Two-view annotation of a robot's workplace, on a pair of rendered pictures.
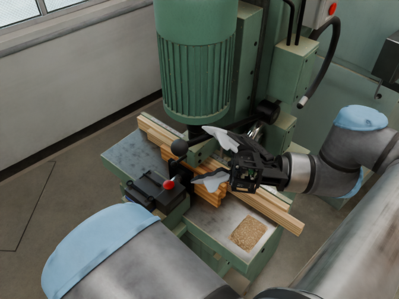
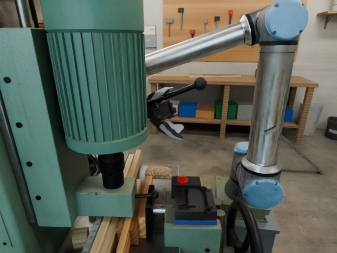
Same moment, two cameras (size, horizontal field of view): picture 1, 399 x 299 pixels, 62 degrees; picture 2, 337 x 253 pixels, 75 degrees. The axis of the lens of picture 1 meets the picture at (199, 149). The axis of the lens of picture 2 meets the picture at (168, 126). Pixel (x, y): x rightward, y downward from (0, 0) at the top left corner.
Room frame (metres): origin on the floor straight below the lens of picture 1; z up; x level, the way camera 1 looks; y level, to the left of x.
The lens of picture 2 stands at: (0.88, 0.45, 1.37)
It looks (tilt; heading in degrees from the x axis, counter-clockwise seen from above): 21 degrees down; 232
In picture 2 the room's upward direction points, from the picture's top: straight up
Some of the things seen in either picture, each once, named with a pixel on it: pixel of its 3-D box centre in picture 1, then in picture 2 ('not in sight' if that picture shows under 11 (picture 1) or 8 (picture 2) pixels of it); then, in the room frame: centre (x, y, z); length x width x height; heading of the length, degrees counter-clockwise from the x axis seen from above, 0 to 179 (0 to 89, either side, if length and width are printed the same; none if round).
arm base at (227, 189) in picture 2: not in sight; (244, 184); (-0.01, -0.05, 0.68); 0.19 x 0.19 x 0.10
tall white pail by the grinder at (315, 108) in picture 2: not in sight; (308, 118); (-2.78, -0.73, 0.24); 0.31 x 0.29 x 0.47; 133
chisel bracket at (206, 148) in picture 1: (201, 145); (108, 198); (0.72, -0.01, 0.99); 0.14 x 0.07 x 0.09; 140
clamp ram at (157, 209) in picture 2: (174, 182); (161, 209); (0.61, 0.07, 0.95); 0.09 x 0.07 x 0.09; 50
